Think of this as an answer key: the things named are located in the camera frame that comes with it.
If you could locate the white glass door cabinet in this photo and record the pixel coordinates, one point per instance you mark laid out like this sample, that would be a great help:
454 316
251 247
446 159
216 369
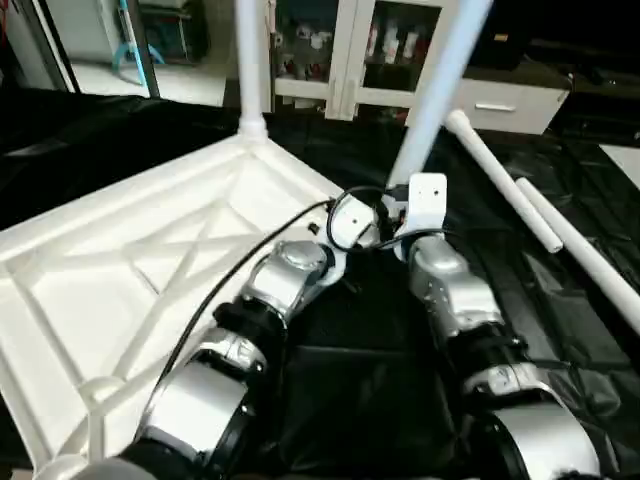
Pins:
330 50

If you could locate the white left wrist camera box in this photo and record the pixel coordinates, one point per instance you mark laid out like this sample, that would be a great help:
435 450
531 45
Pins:
352 225

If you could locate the black work mat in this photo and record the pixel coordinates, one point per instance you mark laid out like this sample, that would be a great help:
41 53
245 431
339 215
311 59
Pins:
360 400

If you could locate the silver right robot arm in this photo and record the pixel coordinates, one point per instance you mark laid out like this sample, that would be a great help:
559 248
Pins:
470 320

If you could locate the white plastic table top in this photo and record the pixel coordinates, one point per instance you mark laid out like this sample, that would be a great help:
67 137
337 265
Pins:
120 280

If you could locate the white drawer unit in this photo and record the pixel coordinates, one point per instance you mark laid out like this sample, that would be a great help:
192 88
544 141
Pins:
500 105

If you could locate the white plastic table leg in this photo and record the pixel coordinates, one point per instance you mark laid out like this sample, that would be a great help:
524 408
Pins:
500 180
435 90
250 70
580 250

